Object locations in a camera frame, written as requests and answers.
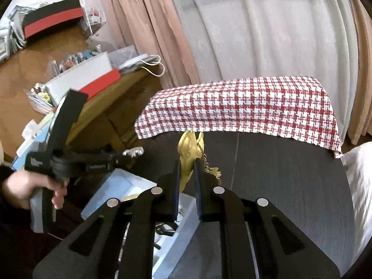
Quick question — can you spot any light blue paper box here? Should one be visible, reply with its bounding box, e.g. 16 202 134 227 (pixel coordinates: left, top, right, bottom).
81 169 199 278

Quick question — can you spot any pink curtain left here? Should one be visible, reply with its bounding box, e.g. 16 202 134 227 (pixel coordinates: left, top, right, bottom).
110 0 200 88

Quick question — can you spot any red white checkered cloth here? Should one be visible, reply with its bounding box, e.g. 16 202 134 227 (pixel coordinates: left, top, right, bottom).
134 76 342 156

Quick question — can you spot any yellow bear keychain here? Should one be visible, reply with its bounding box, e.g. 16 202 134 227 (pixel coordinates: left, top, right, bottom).
177 130 222 193

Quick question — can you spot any white bed quilt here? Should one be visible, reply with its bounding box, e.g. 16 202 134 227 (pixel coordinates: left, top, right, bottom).
341 142 372 262

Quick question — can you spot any pink curtain right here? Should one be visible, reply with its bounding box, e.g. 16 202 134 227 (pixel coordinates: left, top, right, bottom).
347 0 371 145

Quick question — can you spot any person left hand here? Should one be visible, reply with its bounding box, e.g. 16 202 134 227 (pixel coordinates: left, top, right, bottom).
1 170 69 210

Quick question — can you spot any red white flat box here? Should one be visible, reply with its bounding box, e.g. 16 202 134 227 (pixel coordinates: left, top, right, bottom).
45 52 120 105

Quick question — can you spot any black red box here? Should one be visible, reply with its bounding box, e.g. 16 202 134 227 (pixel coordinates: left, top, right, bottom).
22 0 84 41

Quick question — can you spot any pink curtain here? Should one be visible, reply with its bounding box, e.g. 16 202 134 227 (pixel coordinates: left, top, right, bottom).
347 0 371 145
110 0 200 88

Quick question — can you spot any white paper bag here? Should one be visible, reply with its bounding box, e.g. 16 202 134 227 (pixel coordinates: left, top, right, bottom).
118 53 166 77

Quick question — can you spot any wooden desk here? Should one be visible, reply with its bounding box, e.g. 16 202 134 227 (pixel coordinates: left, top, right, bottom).
1 27 161 158

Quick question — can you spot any white sheer curtain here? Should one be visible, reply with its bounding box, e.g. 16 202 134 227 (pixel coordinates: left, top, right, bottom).
173 0 359 137

